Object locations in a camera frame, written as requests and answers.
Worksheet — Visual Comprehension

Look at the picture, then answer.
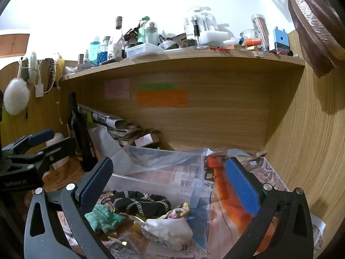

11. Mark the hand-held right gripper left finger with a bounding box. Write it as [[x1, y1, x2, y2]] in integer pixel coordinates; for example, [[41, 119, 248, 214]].
[[24, 156, 116, 259]]

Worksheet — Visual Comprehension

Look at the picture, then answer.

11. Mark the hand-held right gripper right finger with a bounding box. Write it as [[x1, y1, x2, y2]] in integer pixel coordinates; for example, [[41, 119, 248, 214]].
[[221, 156, 315, 259]]

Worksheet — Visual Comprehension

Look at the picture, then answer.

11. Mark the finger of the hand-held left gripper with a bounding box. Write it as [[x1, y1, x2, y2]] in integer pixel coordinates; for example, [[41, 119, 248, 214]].
[[9, 137, 78, 172], [1, 129, 56, 157]]

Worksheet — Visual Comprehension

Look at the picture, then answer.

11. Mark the beaded band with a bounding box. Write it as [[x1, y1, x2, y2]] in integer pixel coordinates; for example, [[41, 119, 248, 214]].
[[97, 191, 117, 208]]

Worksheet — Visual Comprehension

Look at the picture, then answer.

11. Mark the green knitted cloth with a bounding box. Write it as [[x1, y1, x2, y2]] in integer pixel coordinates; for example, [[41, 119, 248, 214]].
[[85, 204, 127, 235]]

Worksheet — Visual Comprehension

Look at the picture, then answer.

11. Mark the black chain-print scrunchie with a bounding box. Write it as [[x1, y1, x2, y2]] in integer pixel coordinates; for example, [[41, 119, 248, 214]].
[[109, 190, 172, 220]]

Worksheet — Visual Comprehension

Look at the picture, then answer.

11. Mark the clear plastic container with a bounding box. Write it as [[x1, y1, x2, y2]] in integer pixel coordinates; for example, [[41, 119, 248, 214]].
[[108, 145, 206, 208]]

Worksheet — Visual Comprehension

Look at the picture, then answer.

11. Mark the floral scrunchie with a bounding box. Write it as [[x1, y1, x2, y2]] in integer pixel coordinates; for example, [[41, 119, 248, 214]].
[[162, 202, 191, 220]]

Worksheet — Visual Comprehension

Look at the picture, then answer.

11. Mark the white cloth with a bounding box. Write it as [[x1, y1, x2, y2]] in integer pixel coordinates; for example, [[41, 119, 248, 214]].
[[140, 217, 194, 250]]

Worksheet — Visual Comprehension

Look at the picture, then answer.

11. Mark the orange printed plastic bag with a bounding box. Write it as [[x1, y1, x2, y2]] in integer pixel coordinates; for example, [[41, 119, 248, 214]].
[[189, 151, 273, 257]]

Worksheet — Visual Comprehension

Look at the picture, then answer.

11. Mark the dark wine bottle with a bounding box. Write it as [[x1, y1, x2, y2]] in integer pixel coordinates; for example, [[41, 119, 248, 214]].
[[67, 92, 98, 172]]

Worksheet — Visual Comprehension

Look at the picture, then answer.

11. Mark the white pompom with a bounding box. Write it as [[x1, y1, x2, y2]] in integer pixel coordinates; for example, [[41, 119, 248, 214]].
[[3, 78, 31, 115]]

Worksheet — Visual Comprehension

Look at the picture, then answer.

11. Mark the stack of newspapers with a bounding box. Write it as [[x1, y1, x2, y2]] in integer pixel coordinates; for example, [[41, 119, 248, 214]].
[[77, 103, 147, 146]]

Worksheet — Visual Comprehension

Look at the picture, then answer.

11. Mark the small cardboard box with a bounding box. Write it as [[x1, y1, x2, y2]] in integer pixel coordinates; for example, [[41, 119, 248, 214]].
[[134, 131, 161, 149]]

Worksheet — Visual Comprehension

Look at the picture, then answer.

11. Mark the dark beaded headband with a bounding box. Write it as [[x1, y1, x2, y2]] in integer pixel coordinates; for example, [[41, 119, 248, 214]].
[[44, 58, 56, 94]]

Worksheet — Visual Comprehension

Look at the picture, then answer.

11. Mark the yellow hanging item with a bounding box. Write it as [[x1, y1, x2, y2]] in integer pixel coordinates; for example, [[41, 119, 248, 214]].
[[55, 55, 66, 83]]

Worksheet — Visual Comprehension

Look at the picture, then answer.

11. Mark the white fluffy headband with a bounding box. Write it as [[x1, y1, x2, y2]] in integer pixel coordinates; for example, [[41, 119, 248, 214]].
[[20, 51, 38, 84]]

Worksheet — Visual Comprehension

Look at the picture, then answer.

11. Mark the white tube box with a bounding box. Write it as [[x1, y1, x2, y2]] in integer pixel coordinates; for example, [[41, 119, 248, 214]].
[[73, 62, 97, 72]]

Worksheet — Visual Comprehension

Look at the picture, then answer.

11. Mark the pink sticky note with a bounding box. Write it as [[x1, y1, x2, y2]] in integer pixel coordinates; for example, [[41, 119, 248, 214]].
[[105, 79, 131, 99]]

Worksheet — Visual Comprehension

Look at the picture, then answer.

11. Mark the wooden cabinet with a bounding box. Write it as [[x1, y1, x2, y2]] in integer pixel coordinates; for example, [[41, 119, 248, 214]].
[[0, 34, 30, 58]]

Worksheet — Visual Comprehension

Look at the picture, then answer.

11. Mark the blue mouthwash bottle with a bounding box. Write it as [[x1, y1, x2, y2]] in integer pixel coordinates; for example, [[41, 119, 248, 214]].
[[89, 36, 101, 65]]

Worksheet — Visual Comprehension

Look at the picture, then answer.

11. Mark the black marker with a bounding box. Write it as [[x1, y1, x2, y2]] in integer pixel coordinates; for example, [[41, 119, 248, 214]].
[[99, 57, 123, 66]]

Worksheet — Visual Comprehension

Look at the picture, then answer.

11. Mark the orange sticky note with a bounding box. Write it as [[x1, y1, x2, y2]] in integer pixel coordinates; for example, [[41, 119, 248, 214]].
[[135, 89, 188, 107]]

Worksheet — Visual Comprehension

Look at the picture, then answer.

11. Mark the blue beaded jar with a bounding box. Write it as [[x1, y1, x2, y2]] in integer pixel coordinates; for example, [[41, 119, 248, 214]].
[[97, 36, 111, 61]]

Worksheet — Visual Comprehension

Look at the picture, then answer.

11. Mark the green sticky note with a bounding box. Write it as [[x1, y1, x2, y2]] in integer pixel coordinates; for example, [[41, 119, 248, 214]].
[[139, 82, 175, 90]]

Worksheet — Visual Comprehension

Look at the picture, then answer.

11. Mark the white printed mug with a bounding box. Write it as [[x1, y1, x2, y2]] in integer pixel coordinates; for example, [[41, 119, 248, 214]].
[[108, 43, 125, 60]]

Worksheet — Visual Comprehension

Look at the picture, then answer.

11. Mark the wooden shelf board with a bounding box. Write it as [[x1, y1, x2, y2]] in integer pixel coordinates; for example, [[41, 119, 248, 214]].
[[58, 49, 306, 83]]

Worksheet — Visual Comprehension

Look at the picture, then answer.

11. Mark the clear lidded box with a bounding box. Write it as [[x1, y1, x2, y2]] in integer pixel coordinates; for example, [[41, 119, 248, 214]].
[[125, 43, 165, 59]]

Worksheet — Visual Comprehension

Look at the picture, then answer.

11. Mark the glass bottle with foil top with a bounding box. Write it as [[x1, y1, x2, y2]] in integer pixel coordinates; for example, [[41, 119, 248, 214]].
[[114, 16, 127, 45]]

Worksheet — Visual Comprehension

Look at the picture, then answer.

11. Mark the red black bow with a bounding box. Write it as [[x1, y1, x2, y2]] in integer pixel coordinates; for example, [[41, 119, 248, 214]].
[[124, 27, 139, 46]]

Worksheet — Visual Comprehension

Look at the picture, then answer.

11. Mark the green pump bottle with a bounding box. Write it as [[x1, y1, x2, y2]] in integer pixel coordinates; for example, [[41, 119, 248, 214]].
[[137, 16, 150, 45]]

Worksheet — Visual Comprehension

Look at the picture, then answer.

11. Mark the clear bottle silver cap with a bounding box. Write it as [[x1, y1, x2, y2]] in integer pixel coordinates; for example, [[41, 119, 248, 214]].
[[145, 22, 158, 45]]

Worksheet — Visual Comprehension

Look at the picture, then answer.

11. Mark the white foam block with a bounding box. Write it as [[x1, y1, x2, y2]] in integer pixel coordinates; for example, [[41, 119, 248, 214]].
[[199, 30, 240, 47]]

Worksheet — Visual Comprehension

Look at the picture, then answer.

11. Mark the glass jar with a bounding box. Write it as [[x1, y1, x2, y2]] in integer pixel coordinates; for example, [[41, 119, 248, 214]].
[[239, 29, 260, 46]]

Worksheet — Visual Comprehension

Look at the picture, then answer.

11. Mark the blue box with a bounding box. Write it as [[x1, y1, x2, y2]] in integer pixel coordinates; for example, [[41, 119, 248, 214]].
[[273, 26, 290, 52]]

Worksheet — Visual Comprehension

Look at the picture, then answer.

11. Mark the pile of cosmetics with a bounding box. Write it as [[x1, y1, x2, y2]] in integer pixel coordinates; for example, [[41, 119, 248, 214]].
[[159, 32, 189, 50]]

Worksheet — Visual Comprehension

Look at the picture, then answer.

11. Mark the tall clear canister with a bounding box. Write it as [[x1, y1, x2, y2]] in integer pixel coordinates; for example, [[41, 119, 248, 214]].
[[251, 14, 271, 52]]

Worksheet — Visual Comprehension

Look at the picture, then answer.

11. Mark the toothbrush pack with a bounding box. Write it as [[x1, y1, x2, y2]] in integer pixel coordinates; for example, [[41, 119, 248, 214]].
[[183, 5, 219, 33]]

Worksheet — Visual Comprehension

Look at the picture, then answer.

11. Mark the brown curtain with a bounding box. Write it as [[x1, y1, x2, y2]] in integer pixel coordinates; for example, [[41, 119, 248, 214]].
[[287, 0, 345, 78]]

